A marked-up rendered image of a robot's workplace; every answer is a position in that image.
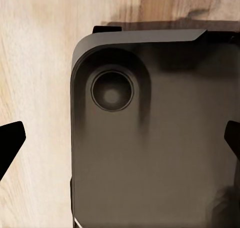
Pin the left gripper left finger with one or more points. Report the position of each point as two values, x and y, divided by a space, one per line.
12 137

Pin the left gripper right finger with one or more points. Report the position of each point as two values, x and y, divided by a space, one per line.
232 137

